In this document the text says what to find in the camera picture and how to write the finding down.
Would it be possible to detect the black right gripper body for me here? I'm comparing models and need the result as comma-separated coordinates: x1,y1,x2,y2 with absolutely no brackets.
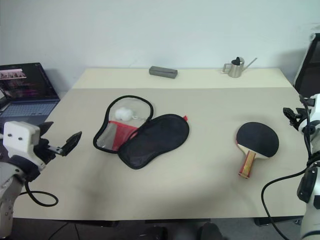
289,108,305,126

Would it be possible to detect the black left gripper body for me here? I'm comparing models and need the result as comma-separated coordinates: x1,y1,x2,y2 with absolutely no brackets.
32,137,63,166

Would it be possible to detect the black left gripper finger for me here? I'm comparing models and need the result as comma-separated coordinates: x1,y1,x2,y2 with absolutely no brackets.
59,130,83,157
39,121,55,139

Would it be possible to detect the blue open laptop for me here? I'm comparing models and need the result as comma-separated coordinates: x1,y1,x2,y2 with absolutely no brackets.
0,62,61,119

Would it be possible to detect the black office chair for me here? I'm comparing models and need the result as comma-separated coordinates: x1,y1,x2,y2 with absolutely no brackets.
293,34,320,99

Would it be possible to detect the silver metal watering can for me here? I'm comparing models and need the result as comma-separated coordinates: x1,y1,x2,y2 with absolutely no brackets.
220,56,258,79

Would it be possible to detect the grey rectangular pouch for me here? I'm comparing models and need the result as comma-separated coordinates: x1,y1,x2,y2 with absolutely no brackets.
148,65,179,80

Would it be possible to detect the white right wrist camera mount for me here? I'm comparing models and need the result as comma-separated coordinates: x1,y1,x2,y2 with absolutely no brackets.
298,93,320,136

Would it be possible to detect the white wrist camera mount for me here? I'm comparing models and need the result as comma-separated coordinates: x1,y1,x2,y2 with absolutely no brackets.
2,120,47,172
298,93,320,136

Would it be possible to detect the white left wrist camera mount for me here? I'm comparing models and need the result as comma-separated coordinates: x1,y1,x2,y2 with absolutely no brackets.
2,120,47,172

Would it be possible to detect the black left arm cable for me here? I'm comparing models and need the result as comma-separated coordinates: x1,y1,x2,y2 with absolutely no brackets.
20,181,59,207

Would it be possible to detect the black table frame bar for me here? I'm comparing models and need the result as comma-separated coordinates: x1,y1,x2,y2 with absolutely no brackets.
144,218,212,225

